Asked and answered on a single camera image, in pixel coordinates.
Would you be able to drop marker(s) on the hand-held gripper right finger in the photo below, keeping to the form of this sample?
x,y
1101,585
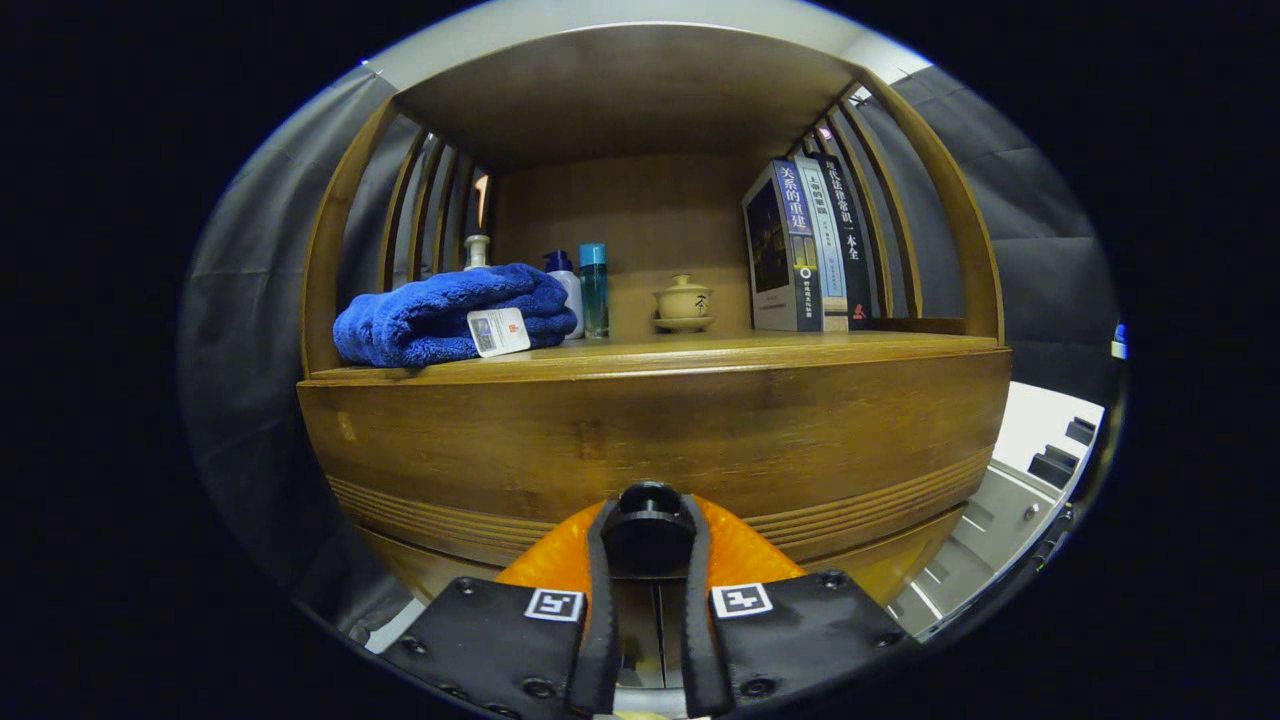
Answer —
x,y
800,630

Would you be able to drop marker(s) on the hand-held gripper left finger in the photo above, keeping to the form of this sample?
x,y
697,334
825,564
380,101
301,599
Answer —
x,y
500,640

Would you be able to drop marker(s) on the black drawer knob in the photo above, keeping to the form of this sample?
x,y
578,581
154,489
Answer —
x,y
648,530

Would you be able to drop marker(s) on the wooden drawer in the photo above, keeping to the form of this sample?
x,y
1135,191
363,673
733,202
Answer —
x,y
650,430

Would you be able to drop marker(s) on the wooden cabinet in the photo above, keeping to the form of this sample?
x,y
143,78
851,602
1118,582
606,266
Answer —
x,y
640,200

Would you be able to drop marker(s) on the small black item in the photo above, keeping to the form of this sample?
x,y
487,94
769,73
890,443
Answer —
x,y
1053,468

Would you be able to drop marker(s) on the blue folded towel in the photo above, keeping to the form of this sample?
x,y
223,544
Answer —
x,y
420,320

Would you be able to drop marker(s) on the beige lidded teacup with saucer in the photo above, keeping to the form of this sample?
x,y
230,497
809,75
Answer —
x,y
683,300

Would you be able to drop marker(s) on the white bottle blue cap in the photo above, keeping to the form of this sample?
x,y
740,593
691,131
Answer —
x,y
570,290

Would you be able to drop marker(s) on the teal slim bottle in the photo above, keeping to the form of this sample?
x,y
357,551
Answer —
x,y
594,290

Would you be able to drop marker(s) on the dark cover book blue spine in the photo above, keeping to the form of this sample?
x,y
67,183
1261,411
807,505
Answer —
x,y
770,250

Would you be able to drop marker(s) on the black backdrop cloth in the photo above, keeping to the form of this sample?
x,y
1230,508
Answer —
x,y
250,350

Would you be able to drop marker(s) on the white pump bottle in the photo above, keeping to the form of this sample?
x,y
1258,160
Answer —
x,y
477,252

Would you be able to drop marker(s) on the light spine book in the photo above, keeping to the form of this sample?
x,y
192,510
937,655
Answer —
x,y
828,240

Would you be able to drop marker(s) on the black spine book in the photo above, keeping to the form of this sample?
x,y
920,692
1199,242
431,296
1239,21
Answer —
x,y
852,240

